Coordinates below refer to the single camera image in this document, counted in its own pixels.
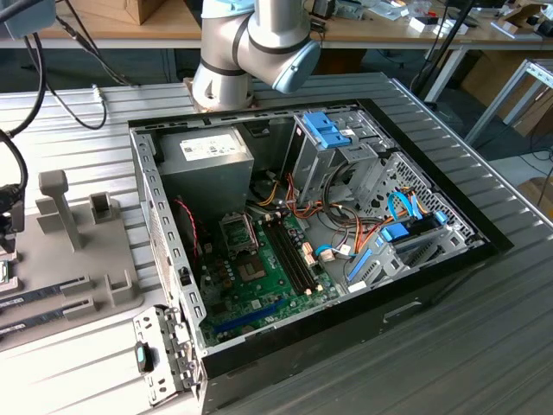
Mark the blue plastic rail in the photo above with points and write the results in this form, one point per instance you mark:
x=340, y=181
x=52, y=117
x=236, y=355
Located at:
x=360, y=264

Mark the green motherboard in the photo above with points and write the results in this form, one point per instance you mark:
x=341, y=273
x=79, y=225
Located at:
x=259, y=298

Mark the metal optical drive bay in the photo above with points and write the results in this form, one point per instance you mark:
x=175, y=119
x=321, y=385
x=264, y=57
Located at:
x=311, y=168

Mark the black PC case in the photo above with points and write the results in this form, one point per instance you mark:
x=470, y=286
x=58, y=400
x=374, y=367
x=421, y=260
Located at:
x=328, y=341

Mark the perforated metal disk bay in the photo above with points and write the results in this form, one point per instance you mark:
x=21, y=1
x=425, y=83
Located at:
x=460, y=235

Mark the dark RAM stick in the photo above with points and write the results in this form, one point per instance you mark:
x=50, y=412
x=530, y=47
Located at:
x=30, y=322
x=30, y=295

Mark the black slanted pole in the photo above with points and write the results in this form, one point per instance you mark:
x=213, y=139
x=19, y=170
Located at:
x=449, y=32

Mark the open cardboard box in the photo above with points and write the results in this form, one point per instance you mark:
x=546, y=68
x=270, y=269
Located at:
x=514, y=15

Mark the wooden desk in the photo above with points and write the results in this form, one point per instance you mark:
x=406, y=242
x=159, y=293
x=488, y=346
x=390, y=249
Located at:
x=389, y=32

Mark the grey parts rack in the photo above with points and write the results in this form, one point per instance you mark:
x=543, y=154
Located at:
x=43, y=259

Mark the blue drive bay latch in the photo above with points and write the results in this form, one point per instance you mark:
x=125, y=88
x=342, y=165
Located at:
x=322, y=125

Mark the CPU socket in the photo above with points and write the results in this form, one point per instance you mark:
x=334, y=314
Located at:
x=249, y=270

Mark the aluminium profile frame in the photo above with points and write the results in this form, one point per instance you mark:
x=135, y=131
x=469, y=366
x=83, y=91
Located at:
x=497, y=103

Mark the blue expansion slot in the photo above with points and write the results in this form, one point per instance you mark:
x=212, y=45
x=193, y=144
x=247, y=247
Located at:
x=250, y=317

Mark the small white box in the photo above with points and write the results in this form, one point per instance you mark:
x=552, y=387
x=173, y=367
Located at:
x=419, y=23

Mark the large brown cardboard box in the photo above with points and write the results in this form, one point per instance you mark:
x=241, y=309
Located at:
x=540, y=116

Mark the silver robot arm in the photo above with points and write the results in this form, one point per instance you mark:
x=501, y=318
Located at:
x=224, y=56

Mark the hard disk in blue carrier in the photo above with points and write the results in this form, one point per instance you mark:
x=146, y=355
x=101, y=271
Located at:
x=395, y=231

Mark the black latch with teal stripe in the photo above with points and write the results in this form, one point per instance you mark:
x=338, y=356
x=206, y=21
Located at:
x=144, y=359

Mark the black RAM slot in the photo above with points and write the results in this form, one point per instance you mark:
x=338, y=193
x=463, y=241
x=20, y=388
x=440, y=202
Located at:
x=282, y=259
x=298, y=257
x=287, y=259
x=293, y=258

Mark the grey power supply unit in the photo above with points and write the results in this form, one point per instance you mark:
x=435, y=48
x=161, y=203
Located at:
x=207, y=181

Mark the CPU with silver top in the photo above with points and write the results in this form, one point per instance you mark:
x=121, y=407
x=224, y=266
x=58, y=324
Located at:
x=3, y=272

